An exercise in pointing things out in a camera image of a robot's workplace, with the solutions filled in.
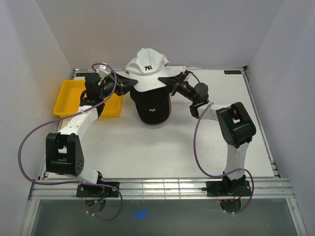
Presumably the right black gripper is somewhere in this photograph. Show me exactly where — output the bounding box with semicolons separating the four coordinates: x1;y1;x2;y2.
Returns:
157;74;196;104

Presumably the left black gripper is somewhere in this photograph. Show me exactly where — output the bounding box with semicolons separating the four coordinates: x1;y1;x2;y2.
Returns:
98;71;138;99

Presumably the white cap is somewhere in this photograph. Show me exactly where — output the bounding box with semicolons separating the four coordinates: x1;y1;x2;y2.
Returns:
125;48;169;92

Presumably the plain black cap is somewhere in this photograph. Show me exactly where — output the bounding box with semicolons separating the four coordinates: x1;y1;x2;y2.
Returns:
130;87;170;124

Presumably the beige baseball cap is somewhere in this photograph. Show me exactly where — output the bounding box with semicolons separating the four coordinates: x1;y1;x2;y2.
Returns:
149;98;172;126

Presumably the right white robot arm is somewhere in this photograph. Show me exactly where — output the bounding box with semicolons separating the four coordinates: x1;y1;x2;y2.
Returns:
158;70;256;195

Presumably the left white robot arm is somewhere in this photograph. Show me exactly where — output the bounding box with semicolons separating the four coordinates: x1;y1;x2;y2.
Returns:
46;72;138;197

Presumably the white paper label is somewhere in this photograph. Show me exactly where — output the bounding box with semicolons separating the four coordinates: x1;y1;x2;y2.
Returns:
166;66;186;73

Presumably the black logo plate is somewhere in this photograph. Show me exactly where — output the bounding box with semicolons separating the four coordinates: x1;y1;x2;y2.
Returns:
224;70;242;75

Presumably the yellow plastic tray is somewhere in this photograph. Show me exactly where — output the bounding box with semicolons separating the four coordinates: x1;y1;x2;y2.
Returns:
53;80;123;118

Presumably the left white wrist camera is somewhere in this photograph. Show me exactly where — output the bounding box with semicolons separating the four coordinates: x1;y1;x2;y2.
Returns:
96;65;109;78

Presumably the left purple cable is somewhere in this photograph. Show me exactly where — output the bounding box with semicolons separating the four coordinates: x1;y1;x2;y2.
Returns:
18;62;124;221

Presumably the purple cable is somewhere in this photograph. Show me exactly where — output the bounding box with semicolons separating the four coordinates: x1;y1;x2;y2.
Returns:
18;62;124;221
191;72;254;214

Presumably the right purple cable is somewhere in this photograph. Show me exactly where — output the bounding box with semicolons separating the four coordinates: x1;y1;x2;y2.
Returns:
191;72;254;214

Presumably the aluminium front rail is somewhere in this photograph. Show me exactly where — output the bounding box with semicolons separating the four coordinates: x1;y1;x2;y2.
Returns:
29;178;295;200

